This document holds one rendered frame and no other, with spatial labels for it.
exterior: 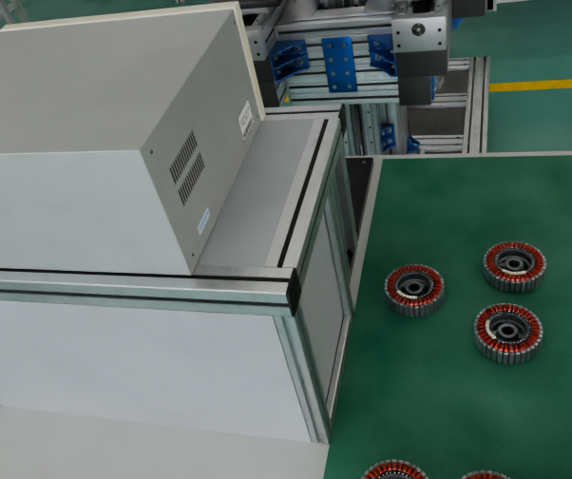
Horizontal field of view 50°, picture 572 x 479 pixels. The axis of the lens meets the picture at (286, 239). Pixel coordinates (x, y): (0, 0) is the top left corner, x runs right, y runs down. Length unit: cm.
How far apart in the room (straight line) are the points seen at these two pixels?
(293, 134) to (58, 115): 39
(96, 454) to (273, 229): 54
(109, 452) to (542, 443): 71
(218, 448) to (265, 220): 42
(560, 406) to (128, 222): 72
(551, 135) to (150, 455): 232
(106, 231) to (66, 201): 6
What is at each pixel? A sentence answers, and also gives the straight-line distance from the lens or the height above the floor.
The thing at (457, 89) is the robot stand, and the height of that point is 21.
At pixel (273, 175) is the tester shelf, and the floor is 111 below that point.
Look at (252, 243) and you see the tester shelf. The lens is 83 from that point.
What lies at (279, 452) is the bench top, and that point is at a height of 75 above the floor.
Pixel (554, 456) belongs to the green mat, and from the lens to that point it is 104.
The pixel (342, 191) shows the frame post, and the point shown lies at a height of 93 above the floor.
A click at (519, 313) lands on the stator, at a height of 78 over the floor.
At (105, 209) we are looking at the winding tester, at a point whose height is 123.
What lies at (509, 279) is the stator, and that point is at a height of 78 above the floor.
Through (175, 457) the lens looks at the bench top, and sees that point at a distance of 111.
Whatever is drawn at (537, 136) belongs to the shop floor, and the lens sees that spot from 296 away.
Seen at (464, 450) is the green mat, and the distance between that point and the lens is 103.
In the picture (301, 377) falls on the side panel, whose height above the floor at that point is 92.
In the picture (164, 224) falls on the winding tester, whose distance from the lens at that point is 76.
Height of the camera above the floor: 166
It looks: 41 degrees down
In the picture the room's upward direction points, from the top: 14 degrees counter-clockwise
